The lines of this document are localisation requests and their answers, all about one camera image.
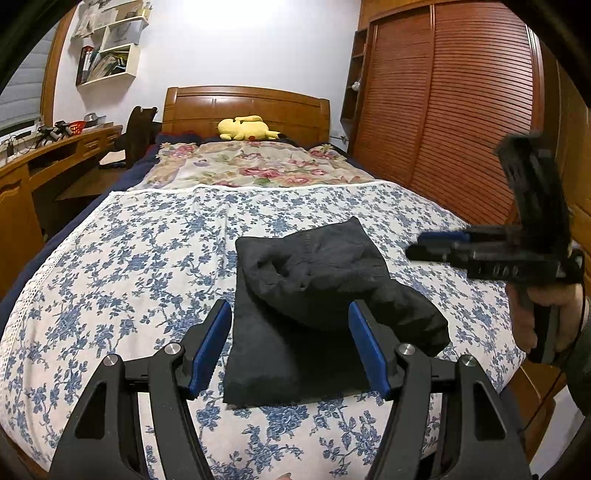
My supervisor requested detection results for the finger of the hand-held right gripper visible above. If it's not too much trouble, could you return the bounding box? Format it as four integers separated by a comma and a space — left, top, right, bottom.
417, 231, 472, 246
405, 244, 472, 267

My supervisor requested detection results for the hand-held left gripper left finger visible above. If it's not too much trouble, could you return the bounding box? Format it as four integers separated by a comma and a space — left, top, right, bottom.
48, 299, 233, 480

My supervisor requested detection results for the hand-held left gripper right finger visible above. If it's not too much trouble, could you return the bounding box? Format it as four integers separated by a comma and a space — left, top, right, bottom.
348, 300, 533, 480

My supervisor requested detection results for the black jacket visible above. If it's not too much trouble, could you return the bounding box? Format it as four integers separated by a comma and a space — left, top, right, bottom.
223, 216, 451, 408

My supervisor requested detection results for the person's right hand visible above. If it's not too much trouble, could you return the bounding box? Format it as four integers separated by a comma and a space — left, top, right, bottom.
505, 277, 591, 354

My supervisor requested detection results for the blue floral white bed sheet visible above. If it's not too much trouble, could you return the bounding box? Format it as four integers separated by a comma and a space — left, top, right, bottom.
0, 180, 527, 480

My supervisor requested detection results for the wooden louvered wardrobe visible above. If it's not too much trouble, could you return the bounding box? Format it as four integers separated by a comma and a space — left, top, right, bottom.
341, 0, 591, 278

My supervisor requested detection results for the pink flowered blanket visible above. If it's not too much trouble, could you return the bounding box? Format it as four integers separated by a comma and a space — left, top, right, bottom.
127, 141, 382, 192

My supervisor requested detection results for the yellow plush toy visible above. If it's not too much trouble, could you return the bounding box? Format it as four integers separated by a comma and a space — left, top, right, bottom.
217, 115, 279, 142

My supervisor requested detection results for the dark brown chair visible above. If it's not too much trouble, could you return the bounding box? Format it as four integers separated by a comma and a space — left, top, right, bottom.
113, 106, 158, 169

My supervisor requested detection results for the wooden headboard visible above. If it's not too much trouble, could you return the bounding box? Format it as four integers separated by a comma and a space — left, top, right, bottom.
161, 86, 332, 145

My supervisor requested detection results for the wooden desk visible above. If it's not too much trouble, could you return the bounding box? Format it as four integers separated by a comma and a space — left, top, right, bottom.
0, 122, 124, 301

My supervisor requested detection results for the row of small desk items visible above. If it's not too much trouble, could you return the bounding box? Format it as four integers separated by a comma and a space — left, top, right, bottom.
0, 113, 114, 160

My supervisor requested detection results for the stack of books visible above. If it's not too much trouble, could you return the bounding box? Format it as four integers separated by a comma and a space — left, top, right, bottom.
75, 45, 130, 85

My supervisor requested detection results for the grey window blind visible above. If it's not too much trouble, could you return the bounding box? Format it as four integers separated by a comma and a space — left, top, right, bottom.
0, 34, 51, 137

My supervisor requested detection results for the wooden bed side rail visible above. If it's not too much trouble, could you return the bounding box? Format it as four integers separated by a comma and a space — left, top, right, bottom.
501, 360, 568, 462

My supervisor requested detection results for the white wall shelf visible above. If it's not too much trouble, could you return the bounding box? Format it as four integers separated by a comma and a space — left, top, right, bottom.
70, 0, 153, 87

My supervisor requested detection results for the wooden window frame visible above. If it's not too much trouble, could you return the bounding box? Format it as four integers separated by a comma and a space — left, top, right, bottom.
41, 9, 77, 121

